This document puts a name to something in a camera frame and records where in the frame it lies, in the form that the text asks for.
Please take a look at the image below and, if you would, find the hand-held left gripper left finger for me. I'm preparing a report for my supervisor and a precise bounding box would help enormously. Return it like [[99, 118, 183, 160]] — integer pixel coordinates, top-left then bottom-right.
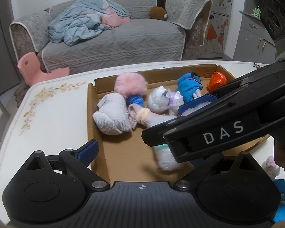
[[26, 140, 111, 192]]

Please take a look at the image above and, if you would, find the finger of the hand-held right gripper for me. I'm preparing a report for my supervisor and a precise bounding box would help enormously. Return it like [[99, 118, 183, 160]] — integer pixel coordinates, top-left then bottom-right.
[[142, 100, 259, 147], [178, 64, 276, 116]]

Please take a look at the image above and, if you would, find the grey covered sofa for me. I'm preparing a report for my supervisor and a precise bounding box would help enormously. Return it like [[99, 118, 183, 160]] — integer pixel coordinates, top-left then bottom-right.
[[9, 0, 213, 75]]

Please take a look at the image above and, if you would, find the brown plush toy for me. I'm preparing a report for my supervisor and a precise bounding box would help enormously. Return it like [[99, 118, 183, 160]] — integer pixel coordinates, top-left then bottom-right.
[[149, 6, 168, 20]]

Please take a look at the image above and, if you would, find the grey cabinet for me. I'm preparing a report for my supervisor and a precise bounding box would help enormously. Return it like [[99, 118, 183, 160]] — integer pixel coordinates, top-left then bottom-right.
[[233, 11, 278, 64]]

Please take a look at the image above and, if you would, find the white patterned sock ball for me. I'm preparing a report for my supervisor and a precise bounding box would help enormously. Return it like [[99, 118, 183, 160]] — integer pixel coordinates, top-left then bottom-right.
[[147, 87, 185, 117]]

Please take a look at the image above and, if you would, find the grey door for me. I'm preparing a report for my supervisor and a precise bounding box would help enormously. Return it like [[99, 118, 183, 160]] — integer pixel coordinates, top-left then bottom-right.
[[0, 0, 17, 95]]

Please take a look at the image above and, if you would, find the fluffy pink and blue sock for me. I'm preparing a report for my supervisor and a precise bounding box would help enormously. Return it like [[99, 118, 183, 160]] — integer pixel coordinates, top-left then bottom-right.
[[114, 72, 148, 108]]

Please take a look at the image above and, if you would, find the small orange plastic bag bundle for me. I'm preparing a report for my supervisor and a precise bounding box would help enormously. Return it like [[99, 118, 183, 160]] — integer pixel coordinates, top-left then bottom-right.
[[207, 71, 228, 93]]

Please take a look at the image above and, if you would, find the white sock green stripe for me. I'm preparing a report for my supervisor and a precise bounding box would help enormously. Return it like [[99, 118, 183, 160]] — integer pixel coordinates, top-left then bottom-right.
[[153, 144, 182, 171]]

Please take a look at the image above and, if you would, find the brown floor rug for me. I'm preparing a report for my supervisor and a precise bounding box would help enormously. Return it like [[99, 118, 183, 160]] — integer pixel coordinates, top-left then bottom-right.
[[14, 84, 30, 107]]

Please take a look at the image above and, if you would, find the blue sock bundle grey tie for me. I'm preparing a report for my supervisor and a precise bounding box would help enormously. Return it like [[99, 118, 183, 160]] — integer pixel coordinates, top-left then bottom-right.
[[273, 179, 285, 224]]

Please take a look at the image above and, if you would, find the pale pink sock peach band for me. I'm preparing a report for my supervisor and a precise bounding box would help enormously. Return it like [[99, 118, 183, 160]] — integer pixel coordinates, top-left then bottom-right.
[[128, 103, 181, 130]]

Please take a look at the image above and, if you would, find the pink plastic chair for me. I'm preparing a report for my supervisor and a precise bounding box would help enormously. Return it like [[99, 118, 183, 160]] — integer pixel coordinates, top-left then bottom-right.
[[17, 52, 70, 86]]

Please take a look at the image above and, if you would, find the pastel striped fluffy sock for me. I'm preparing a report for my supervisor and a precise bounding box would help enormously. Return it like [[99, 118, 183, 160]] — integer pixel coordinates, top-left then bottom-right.
[[262, 155, 280, 181]]

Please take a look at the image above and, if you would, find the light blue blanket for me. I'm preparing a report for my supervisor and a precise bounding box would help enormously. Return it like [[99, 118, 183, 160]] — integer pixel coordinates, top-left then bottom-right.
[[48, 0, 131, 46]]

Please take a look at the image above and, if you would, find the pink cloth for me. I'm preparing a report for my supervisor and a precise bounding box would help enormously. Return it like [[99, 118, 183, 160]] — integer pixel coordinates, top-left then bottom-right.
[[101, 8, 131, 28]]

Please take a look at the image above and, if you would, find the grey fridge with flower stickers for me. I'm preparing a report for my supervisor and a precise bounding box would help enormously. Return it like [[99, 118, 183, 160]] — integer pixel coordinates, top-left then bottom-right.
[[177, 0, 234, 59]]

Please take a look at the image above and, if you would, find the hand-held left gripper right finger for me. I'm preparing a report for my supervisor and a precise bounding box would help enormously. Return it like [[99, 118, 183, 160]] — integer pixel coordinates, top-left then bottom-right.
[[172, 152, 262, 192]]

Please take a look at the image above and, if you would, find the cream white sock bundle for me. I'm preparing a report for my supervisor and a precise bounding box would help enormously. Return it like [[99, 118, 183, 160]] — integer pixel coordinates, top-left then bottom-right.
[[93, 93, 131, 136]]

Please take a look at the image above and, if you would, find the shallow cardboard box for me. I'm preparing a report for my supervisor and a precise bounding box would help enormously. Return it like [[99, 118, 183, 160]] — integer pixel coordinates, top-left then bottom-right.
[[87, 64, 271, 188]]

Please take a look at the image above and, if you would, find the blue white sock pink band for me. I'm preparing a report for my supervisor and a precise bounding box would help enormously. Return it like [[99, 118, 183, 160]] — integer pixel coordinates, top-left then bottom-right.
[[177, 72, 204, 104]]

